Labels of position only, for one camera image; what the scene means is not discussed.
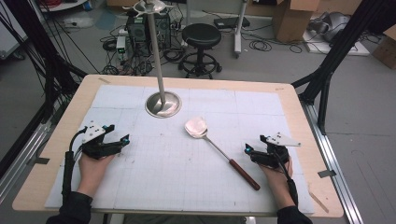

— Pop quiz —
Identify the black metal frame post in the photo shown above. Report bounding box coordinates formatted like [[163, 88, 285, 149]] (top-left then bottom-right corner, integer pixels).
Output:
[[291, 0, 396, 135], [0, 0, 89, 123]]

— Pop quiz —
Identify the white grid mat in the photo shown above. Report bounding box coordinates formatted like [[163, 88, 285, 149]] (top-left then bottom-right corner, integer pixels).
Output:
[[44, 84, 316, 216]]

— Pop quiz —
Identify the black round stool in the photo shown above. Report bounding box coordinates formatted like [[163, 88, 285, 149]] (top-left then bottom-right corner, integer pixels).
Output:
[[177, 22, 223, 80]]

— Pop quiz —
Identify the grey tape piece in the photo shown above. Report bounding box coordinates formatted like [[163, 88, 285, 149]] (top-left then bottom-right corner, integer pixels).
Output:
[[33, 156, 51, 166], [317, 169, 338, 179]]

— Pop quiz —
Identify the person's right hand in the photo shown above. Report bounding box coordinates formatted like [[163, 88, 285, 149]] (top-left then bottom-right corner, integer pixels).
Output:
[[259, 156, 294, 191]]

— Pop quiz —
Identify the person's left hand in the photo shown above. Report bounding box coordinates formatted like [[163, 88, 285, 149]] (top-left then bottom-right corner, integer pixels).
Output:
[[77, 153, 117, 191]]

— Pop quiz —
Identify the coiled black floor cable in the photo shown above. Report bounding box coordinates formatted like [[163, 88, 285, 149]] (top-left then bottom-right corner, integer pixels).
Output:
[[247, 39, 273, 53]]

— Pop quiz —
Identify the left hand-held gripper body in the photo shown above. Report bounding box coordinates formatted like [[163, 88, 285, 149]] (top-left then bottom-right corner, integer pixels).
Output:
[[81, 122, 124, 161]]

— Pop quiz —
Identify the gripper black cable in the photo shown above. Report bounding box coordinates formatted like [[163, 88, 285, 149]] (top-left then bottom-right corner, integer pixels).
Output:
[[61, 126, 89, 207], [273, 150, 300, 208]]

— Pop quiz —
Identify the steel ladle with red handle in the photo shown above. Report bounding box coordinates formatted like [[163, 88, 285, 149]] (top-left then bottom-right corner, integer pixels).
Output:
[[184, 116, 262, 191]]

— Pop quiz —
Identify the large cardboard box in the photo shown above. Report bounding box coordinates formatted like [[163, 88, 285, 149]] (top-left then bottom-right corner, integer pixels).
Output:
[[272, 0, 320, 44]]

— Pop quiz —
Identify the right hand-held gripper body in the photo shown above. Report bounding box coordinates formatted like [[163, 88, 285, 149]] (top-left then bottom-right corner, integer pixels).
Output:
[[250, 132, 302, 170]]

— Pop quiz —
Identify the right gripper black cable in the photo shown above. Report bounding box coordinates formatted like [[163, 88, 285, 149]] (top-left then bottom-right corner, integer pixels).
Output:
[[273, 150, 300, 208]]

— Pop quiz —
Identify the black computer tower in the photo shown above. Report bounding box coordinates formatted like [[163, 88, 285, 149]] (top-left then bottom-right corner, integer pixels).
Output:
[[125, 12, 173, 58]]

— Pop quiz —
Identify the grey machine on floor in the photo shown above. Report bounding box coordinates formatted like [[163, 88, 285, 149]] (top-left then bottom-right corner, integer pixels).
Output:
[[307, 11, 352, 43]]

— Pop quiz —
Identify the small cardboard box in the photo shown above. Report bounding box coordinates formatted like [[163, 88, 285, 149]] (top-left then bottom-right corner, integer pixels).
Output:
[[371, 23, 396, 71]]

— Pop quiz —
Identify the white floor board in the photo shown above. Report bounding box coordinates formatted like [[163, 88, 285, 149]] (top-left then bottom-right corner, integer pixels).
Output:
[[302, 29, 372, 57]]

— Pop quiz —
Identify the aluminium rail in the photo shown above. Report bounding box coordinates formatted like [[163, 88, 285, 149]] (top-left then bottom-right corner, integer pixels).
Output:
[[299, 100, 364, 224], [0, 102, 64, 204]]

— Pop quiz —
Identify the white metal stand leg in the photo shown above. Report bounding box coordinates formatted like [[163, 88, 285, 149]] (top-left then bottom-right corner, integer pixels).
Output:
[[233, 0, 249, 59]]

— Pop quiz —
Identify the small grey electronics box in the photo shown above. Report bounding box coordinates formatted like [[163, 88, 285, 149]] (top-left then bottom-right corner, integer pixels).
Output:
[[115, 35, 128, 54]]

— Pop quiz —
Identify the metal utensil rack stand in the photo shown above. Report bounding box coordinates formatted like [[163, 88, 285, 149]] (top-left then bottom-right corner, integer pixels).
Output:
[[122, 0, 182, 119]]

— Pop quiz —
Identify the flat black device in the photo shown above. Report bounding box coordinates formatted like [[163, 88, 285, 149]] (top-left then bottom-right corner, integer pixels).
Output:
[[213, 15, 251, 31]]

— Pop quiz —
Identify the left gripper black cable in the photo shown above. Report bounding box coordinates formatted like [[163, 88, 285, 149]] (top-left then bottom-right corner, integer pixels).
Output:
[[61, 126, 89, 207]]

